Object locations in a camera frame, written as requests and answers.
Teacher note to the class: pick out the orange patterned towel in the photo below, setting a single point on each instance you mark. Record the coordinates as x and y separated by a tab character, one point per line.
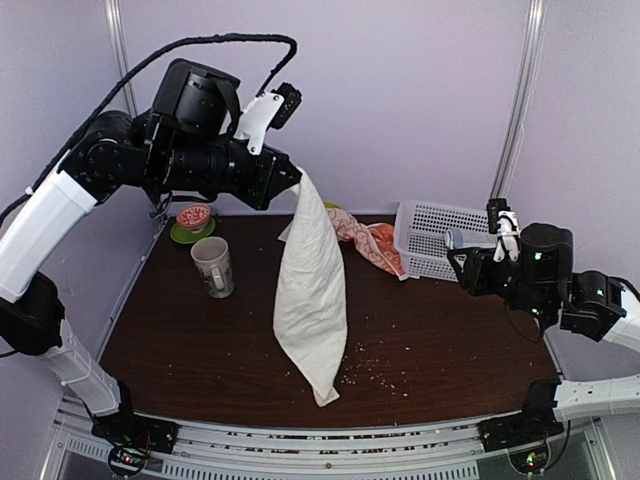
370	240

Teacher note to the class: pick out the right aluminium frame post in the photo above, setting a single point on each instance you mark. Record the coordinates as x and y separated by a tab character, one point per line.
524	92

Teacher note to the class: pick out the white plastic basket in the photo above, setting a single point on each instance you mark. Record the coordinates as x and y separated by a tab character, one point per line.
419	236

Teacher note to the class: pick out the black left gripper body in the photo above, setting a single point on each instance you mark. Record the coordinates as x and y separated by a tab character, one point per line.
256	191

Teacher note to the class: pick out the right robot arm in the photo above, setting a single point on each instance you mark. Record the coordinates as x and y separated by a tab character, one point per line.
532	271

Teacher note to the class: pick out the red patterned bowl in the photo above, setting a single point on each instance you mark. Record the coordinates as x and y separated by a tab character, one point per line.
194	218

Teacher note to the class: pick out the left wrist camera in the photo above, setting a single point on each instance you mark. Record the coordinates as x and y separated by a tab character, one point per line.
292	99

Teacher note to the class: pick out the rolled grey blue towel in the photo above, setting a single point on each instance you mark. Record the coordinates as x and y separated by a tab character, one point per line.
456	238

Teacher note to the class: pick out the white towel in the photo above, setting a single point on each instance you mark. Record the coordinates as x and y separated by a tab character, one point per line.
310	317

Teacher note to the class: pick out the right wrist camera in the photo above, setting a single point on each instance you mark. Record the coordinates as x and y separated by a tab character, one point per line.
495	207

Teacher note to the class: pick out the aluminium frame post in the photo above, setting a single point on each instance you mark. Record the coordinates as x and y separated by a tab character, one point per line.
118	44
524	92

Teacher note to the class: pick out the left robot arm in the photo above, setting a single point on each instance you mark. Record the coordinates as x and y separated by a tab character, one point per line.
196	137

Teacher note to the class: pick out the white ceramic mug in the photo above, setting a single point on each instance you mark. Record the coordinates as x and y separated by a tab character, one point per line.
211	257

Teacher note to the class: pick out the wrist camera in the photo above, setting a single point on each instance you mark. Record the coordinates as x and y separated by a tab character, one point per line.
495	207
292	99

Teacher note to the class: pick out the left aluminium frame post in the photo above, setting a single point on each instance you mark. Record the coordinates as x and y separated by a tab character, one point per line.
118	44

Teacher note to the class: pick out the green saucer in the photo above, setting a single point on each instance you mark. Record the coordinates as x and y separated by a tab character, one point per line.
181	235

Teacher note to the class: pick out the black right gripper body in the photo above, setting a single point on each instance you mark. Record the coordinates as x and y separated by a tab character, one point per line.
481	285

